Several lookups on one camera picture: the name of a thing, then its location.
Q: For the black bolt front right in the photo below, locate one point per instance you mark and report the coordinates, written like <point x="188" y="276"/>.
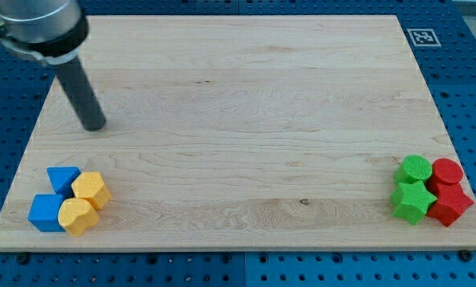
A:
<point x="465" y="255"/>

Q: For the white fiducial marker tag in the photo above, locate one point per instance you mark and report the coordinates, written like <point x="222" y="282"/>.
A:
<point x="423" y="37"/>

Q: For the black bolt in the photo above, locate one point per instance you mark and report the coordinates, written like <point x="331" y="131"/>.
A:
<point x="465" y="255"/>
<point x="23" y="258"/>

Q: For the red star block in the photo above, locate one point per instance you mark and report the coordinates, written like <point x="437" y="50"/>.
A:
<point x="451" y="203"/>

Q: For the black bolt front left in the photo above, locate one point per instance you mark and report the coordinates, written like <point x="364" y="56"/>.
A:
<point x="23" y="258"/>

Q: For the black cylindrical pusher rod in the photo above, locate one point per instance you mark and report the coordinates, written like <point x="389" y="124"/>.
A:
<point x="78" y="89"/>

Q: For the light wooden board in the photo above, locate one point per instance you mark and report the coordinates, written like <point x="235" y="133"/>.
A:
<point x="241" y="133"/>

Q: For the green cylinder block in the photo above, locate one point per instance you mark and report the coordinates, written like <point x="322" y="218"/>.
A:
<point x="412" y="169"/>

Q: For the blue cube block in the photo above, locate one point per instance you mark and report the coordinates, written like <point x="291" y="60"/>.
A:
<point x="44" y="212"/>

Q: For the yellow heart block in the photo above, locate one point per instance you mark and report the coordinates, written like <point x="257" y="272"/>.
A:
<point x="76" y="215"/>

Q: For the red cylinder block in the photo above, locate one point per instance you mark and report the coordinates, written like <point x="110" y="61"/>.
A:
<point x="445" y="171"/>

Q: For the blue triangular prism block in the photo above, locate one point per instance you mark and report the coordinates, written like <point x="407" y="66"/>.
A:
<point x="61" y="179"/>

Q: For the green star block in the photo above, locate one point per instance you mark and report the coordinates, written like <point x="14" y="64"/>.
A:
<point x="411" y="201"/>

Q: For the yellow hexagon block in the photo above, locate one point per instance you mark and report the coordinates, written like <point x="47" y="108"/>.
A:
<point x="91" y="186"/>

